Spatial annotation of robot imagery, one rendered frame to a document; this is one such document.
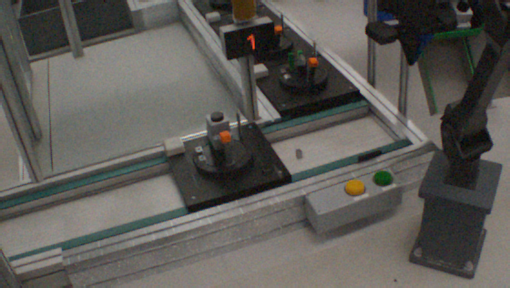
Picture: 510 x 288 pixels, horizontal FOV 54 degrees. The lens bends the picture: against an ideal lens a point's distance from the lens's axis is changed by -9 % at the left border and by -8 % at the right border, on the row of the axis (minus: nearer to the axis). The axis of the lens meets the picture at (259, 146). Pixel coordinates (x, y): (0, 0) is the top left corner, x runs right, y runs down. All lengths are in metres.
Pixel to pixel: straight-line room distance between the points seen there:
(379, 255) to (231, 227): 0.32
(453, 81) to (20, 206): 1.13
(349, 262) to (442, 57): 0.59
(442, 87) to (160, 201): 0.75
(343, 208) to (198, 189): 0.32
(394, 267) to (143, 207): 0.58
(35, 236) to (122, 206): 0.22
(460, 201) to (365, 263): 0.26
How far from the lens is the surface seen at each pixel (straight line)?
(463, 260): 1.15
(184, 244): 1.16
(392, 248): 1.21
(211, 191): 1.20
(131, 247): 1.13
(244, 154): 1.26
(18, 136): 1.33
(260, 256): 1.19
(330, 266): 1.16
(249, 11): 1.23
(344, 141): 1.40
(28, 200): 1.38
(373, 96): 1.51
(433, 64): 1.42
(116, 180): 1.35
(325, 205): 1.15
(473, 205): 1.03
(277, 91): 1.51
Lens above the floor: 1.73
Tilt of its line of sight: 36 degrees down
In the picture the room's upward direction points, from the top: 6 degrees counter-clockwise
